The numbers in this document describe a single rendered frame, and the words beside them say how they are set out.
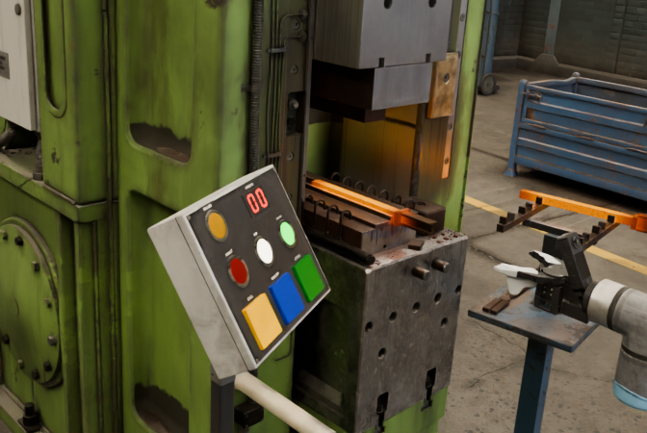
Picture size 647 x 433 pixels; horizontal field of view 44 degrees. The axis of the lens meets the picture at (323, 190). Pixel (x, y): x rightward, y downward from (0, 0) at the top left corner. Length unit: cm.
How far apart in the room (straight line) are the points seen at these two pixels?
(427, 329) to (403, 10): 82
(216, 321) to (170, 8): 84
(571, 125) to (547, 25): 549
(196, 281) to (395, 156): 104
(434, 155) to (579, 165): 360
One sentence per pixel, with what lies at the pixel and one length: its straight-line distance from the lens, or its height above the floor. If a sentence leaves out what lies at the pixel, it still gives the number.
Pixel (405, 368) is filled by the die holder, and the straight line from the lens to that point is 208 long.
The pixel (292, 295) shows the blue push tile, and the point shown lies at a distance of 145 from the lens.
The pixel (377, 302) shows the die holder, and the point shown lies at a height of 82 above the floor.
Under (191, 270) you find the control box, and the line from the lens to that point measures 130.
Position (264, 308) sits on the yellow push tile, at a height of 102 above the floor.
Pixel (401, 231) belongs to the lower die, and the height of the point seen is 95.
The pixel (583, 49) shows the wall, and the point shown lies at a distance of 1081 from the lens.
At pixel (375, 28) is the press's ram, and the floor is 145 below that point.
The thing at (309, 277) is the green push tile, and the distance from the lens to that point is 152.
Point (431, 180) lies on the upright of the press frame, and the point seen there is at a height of 100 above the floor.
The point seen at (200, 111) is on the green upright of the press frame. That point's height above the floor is 126.
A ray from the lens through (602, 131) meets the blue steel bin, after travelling 565.
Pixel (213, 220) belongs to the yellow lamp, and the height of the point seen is 117.
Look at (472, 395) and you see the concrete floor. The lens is 316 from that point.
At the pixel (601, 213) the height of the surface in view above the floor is 94.
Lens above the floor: 164
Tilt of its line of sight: 18 degrees down
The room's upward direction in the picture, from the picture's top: 4 degrees clockwise
